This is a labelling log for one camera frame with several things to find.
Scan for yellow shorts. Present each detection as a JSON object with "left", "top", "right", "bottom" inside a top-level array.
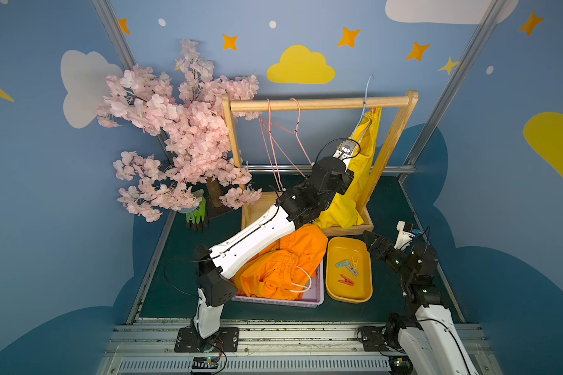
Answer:
[{"left": 314, "top": 108, "right": 383, "bottom": 230}]

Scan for light orange shorts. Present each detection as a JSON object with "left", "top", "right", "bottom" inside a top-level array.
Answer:
[{"left": 234, "top": 223, "right": 329, "bottom": 301}]

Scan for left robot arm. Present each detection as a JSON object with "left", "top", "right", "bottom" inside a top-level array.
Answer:
[{"left": 178, "top": 155, "right": 354, "bottom": 352}]

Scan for grey clothespin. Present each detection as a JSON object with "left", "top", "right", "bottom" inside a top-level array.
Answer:
[{"left": 344, "top": 262, "right": 359, "bottom": 277}]

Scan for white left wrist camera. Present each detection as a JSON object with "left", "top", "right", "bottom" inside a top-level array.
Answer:
[{"left": 333, "top": 138, "right": 361, "bottom": 167}]

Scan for yellow clothespin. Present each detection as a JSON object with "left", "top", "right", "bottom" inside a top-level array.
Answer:
[{"left": 351, "top": 256, "right": 359, "bottom": 270}]

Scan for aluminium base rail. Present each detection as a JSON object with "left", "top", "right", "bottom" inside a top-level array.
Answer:
[{"left": 97, "top": 317, "right": 478, "bottom": 374}]

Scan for green plant decoration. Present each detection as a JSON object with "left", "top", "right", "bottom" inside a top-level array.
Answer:
[{"left": 180, "top": 189, "right": 209, "bottom": 232}]

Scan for light blue wire hanger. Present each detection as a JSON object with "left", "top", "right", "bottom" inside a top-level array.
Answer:
[{"left": 352, "top": 74, "right": 374, "bottom": 135}]

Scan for red clothespin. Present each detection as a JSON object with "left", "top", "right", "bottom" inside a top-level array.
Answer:
[{"left": 338, "top": 274, "right": 354, "bottom": 286}]

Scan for pink plastic basket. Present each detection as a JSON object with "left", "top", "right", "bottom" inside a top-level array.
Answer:
[{"left": 228, "top": 230, "right": 325, "bottom": 309}]

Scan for pink wire hanger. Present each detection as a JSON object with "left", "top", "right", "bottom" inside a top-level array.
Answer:
[
  {"left": 269, "top": 98, "right": 314, "bottom": 177},
  {"left": 259, "top": 99, "right": 285, "bottom": 192}
]

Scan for teal clothespin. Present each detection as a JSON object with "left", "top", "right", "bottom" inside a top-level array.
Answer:
[{"left": 336, "top": 259, "right": 351, "bottom": 268}]

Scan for pink cherry blossom tree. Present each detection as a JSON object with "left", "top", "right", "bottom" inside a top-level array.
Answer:
[{"left": 97, "top": 40, "right": 261, "bottom": 223}]

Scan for wooden clothes rack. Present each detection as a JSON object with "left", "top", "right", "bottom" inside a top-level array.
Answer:
[{"left": 222, "top": 90, "right": 418, "bottom": 237}]

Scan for yellow plastic tray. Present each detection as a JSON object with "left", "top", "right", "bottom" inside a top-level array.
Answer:
[{"left": 325, "top": 237, "right": 373, "bottom": 304}]

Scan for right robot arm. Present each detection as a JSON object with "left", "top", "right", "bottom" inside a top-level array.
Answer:
[{"left": 364, "top": 231, "right": 478, "bottom": 374}]

